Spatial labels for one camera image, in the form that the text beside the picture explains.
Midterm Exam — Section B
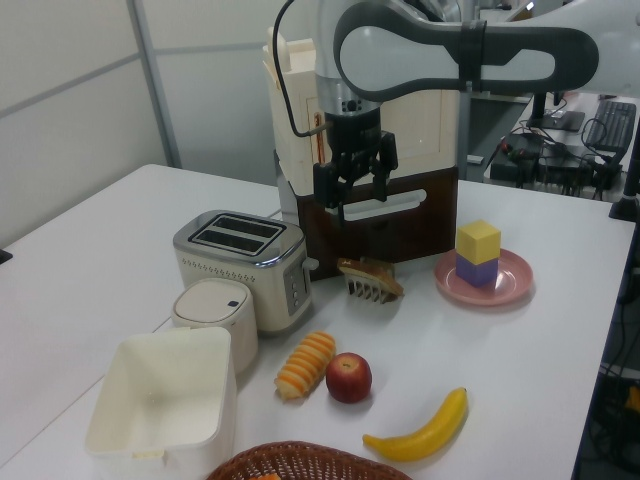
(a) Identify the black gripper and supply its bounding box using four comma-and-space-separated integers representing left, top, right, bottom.
312, 107, 399, 227

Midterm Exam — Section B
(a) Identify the yellow foam cube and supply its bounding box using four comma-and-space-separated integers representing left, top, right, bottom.
455, 219, 502, 265

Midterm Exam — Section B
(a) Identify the purple foam cube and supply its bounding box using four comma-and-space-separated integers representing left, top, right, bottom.
455, 252, 500, 289

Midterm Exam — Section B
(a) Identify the dark brown base box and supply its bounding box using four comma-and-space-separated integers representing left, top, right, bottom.
273, 148, 460, 282

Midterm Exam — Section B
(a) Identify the cream plastic cabinet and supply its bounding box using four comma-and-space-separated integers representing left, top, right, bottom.
262, 27, 460, 194

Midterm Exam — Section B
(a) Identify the brown bread slice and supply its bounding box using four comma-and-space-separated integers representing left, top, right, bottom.
337, 257, 405, 299

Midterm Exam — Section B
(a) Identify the brown toast rack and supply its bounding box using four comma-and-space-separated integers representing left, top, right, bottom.
343, 255, 399, 305

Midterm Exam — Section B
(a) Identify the cream and chrome toaster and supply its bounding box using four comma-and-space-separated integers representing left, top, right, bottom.
172, 209, 320, 337

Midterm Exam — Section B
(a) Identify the black electronics box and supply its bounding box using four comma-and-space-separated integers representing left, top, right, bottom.
489, 132, 626, 196

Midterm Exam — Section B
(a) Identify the long orange striped bread roll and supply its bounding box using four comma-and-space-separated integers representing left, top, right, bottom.
273, 331, 337, 401

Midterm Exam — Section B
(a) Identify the pink plate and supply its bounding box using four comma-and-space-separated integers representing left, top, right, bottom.
433, 248, 534, 307

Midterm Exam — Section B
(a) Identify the small white lidded bin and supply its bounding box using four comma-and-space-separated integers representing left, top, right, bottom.
171, 278, 260, 376

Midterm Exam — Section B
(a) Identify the red apple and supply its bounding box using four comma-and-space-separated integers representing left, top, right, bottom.
325, 352, 374, 404

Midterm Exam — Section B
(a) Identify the black monitor stand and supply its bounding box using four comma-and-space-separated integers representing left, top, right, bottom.
524, 88, 586, 132

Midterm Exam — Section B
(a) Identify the yellow banana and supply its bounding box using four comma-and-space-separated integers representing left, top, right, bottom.
362, 386, 470, 462

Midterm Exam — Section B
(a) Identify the black keyboard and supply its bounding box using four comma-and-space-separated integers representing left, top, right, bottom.
582, 99, 639, 151

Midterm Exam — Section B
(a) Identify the brown wicker basket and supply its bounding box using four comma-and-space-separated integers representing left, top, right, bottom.
204, 440, 414, 480

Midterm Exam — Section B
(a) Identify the open white square container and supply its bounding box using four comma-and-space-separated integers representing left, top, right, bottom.
84, 327, 238, 479

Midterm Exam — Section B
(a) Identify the copper cabinet handle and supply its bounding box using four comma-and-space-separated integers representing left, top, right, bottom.
312, 112, 326, 165

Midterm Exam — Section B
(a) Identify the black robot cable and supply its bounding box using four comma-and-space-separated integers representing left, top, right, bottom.
272, 0, 331, 138

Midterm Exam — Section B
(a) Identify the black strap on arm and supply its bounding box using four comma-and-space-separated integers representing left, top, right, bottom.
459, 20, 488, 94

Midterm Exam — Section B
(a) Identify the black corner clamp post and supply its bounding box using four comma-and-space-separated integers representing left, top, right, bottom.
608, 144, 640, 221

